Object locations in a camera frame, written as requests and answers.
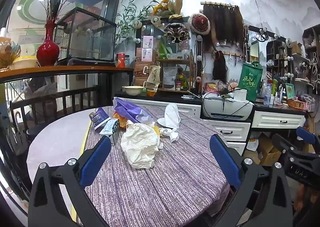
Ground pink yellow packet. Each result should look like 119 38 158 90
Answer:
205 82 220 93

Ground orange foam fruit net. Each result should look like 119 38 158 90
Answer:
112 113 130 128

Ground red embroidered fur hat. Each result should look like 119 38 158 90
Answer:
189 13 212 34

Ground dark wooden wall shelf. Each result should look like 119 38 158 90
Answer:
301 24 320 92

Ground dark wooden chair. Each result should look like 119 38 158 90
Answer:
9 86 99 128

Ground red ceramic vase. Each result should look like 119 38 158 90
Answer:
36 20 60 67

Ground green tote bag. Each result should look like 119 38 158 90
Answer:
236 61 263 102

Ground white cabinet panel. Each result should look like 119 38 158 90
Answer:
114 97 202 118

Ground crumpled white tissue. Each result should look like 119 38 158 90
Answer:
160 127 180 142

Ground plastic water bottle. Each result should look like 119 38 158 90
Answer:
263 84 273 106

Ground purple plastic tissue wrapper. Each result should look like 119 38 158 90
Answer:
113 97 153 127

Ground white printer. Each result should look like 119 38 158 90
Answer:
202 90 254 120

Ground white face mask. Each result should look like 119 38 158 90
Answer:
156 103 181 130

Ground cream bowl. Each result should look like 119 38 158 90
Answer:
122 85 145 95

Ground black hanging wig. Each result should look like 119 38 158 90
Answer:
212 50 228 81

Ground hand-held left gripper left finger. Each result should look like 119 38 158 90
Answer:
28 135 112 227

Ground vanity mirror with bulbs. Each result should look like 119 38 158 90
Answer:
244 24 293 72

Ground white carton with green print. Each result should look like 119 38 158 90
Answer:
99 118 119 145

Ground row of brown hair extensions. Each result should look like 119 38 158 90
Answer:
201 1 244 47

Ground dark blue small box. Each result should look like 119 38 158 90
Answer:
89 107 112 130

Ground open cardboard box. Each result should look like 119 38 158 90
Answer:
257 133 283 166

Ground wooden shelf rack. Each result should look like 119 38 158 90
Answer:
155 58 194 92

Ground crumpled cream paper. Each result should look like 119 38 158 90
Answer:
120 123 164 169

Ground white paper bag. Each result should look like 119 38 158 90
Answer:
246 139 259 158

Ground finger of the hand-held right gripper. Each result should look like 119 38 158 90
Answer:
272 133 291 153
296 127 317 145

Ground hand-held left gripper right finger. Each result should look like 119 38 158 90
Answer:
209 134 293 227

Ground green framed picture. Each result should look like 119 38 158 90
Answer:
285 83 296 100

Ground yellow flower bouquet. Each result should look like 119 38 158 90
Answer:
152 0 183 18

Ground yellow bowl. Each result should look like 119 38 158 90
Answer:
11 56 39 70

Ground white drawer black handle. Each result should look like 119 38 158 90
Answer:
251 110 307 128
201 118 251 142
225 141 247 156

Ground ornate costume headdress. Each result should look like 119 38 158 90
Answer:
164 23 190 43

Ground wooden bar counter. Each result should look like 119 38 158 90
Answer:
0 65 134 85

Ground brown patterned boxes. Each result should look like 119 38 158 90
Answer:
134 62 150 86

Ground black cables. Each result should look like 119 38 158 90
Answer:
216 80 253 117

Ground kraft paper snack bag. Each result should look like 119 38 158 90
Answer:
145 65 161 92

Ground dried twigs bouquet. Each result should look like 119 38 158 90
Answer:
40 0 71 23

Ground green bamboo plant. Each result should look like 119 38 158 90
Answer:
116 0 160 42

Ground golden dried flower ornament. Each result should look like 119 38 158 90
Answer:
0 37 22 70

